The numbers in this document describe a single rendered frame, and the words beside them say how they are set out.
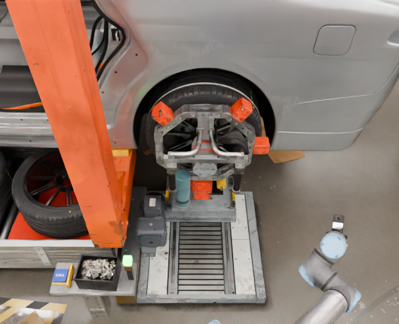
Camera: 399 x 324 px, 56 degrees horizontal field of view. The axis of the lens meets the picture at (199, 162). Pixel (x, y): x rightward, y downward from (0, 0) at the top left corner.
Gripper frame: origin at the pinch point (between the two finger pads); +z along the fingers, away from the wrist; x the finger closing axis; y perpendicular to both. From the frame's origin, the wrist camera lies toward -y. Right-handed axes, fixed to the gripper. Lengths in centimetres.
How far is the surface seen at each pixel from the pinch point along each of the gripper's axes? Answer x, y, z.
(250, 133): -50, -42, 2
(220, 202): -79, 0, 59
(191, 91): -78, -57, -19
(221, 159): -57, -25, -14
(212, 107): -67, -51, -13
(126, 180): -115, -6, -7
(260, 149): -46, -36, 14
